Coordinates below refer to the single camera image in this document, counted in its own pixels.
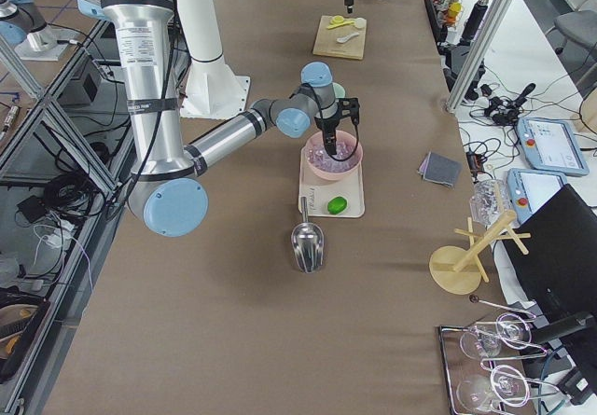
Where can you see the white ceramic spoon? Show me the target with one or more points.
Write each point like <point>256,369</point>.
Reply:
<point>346,38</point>

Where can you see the black water bottle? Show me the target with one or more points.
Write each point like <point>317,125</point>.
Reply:
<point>474,21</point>

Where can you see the blue teach pendant lower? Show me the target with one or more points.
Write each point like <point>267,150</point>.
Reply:
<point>529,190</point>

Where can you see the aluminium frame post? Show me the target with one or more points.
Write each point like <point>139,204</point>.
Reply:
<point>494,17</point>

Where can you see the metal wine glass rack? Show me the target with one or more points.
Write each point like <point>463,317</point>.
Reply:
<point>482,366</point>

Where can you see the pink bowl of ice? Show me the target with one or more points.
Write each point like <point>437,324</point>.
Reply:
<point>347,159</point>

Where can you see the blue teach pendant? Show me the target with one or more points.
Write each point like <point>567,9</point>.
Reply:
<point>529,190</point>
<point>550,145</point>

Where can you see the metal ice scoop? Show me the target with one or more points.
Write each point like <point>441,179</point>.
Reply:
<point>308,242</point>

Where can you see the grey office chair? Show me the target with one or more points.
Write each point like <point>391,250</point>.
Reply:
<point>578,27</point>

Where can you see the grey folded cloth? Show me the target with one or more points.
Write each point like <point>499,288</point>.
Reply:
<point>440,170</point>

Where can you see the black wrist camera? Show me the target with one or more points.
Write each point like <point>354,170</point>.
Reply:
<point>349,108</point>

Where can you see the cream plastic tray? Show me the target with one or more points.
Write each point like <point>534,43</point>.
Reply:
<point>319,192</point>

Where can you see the black monitor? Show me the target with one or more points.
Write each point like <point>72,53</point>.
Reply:
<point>559,272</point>

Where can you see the green lime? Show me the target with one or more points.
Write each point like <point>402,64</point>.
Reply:
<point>337,205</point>

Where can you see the mint green bowl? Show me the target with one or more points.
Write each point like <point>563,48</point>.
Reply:
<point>339,91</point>

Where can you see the wine glass lower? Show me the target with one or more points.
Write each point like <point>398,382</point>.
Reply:
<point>504,388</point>

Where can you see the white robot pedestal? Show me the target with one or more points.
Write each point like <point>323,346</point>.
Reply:
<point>212,89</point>

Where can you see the wine glass upper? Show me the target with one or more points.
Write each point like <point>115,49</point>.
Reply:
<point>485,339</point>

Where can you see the wooden cup tree stand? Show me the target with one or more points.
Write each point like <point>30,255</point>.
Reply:
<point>458,270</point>

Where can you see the clear glass mug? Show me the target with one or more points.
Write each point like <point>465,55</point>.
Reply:
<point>489,200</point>

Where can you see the yellow plastic knife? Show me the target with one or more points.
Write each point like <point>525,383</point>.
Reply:
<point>334,25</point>

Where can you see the wooden cutting board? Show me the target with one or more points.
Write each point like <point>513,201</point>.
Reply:
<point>325,42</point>

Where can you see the blue teach pendant upper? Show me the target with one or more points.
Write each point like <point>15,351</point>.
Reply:
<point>550,145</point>

